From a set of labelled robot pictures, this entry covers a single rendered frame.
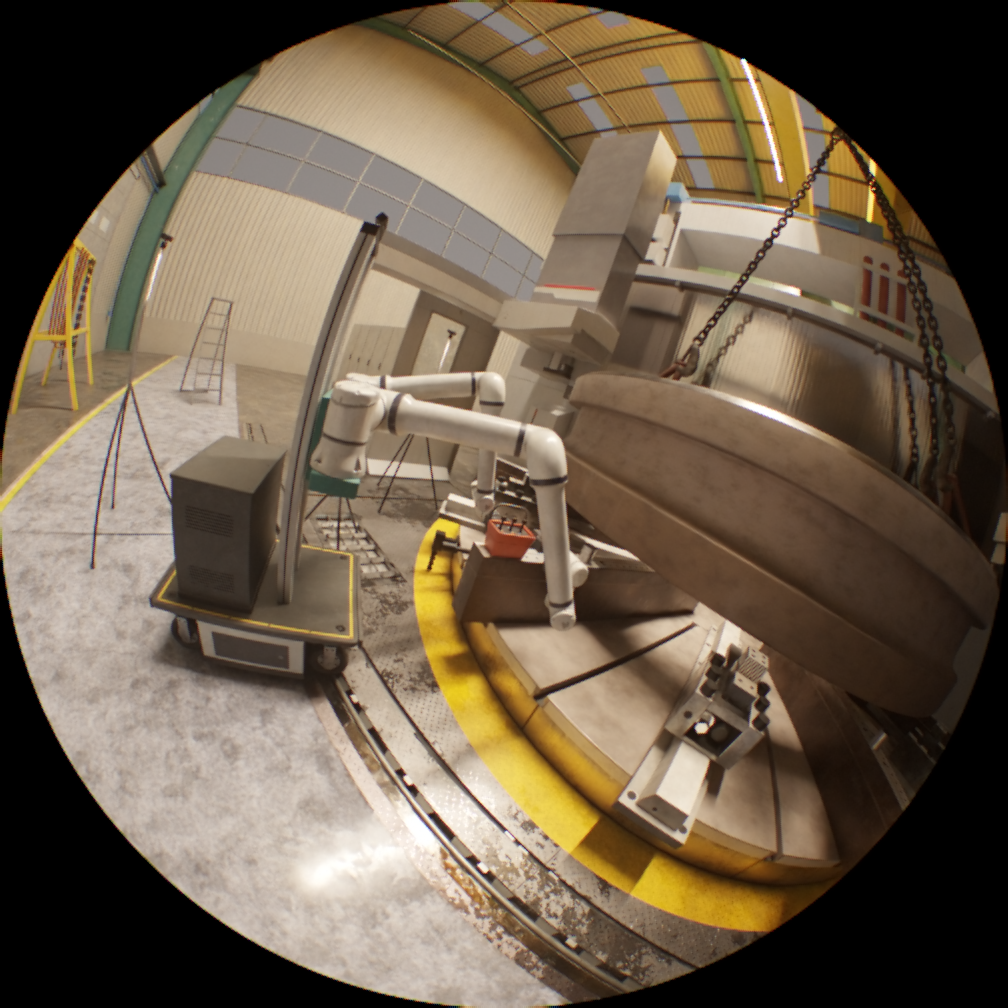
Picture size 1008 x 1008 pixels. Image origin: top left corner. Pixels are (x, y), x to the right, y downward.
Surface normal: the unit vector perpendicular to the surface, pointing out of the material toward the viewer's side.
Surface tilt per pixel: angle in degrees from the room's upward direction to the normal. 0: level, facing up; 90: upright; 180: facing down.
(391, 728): 0
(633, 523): 90
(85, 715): 0
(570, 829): 0
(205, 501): 90
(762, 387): 90
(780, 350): 90
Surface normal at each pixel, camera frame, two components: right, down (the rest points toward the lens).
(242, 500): 0.35, 0.40
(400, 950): 0.34, -0.90
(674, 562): -0.77, -0.10
